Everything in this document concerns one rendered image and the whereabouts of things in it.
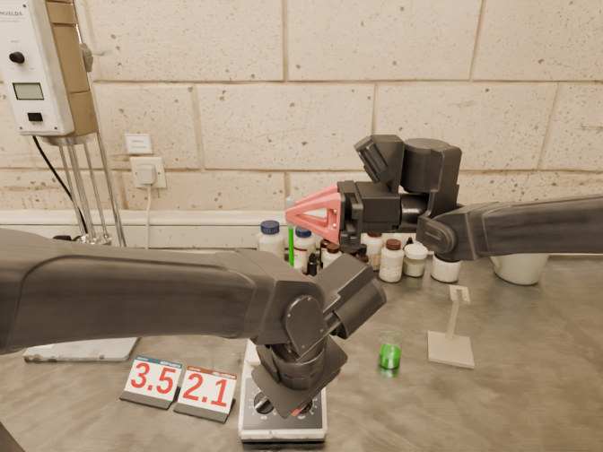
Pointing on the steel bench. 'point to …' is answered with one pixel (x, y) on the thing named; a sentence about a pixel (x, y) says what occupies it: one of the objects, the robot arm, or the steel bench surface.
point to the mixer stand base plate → (84, 351)
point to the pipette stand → (444, 343)
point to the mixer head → (46, 72)
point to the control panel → (313, 418)
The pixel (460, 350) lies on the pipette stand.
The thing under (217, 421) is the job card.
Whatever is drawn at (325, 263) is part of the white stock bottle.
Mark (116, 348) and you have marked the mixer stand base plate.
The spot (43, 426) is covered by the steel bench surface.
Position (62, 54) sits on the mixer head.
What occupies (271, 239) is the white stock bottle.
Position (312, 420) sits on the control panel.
